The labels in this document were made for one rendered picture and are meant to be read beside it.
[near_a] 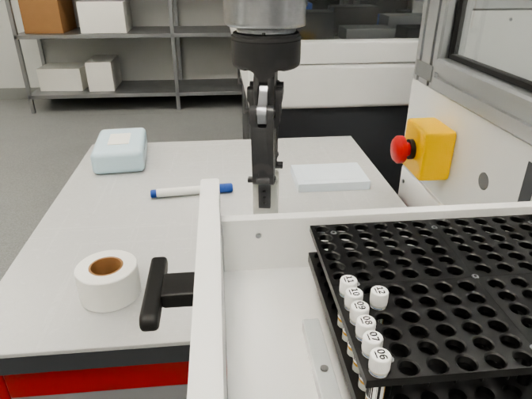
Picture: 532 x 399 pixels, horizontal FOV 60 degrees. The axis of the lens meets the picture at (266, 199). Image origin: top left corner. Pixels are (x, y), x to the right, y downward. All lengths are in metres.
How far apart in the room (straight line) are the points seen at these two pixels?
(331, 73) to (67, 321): 0.80
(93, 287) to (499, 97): 0.50
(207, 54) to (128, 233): 3.85
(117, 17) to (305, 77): 3.06
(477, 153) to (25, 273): 0.59
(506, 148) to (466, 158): 0.09
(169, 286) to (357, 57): 0.88
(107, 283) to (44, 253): 0.18
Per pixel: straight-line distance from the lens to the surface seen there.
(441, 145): 0.67
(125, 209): 0.78
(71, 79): 4.32
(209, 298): 0.29
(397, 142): 0.68
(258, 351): 0.39
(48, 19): 4.22
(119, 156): 0.89
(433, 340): 0.32
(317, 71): 1.11
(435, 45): 0.76
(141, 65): 4.56
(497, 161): 0.60
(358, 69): 1.14
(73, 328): 0.56
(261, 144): 0.50
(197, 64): 4.51
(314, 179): 0.81
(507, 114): 0.58
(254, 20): 0.48
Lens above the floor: 1.11
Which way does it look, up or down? 27 degrees down
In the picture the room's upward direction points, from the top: straight up
